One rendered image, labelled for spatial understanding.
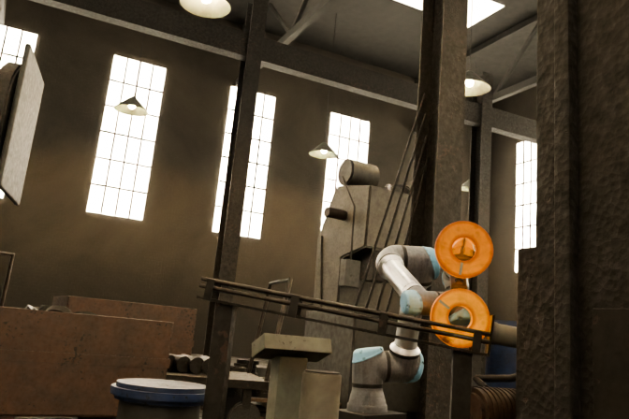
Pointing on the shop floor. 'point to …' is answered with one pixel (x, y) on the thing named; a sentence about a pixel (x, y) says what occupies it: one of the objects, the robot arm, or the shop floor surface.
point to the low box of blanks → (74, 360)
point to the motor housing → (492, 403)
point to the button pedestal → (287, 368)
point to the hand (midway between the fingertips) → (463, 242)
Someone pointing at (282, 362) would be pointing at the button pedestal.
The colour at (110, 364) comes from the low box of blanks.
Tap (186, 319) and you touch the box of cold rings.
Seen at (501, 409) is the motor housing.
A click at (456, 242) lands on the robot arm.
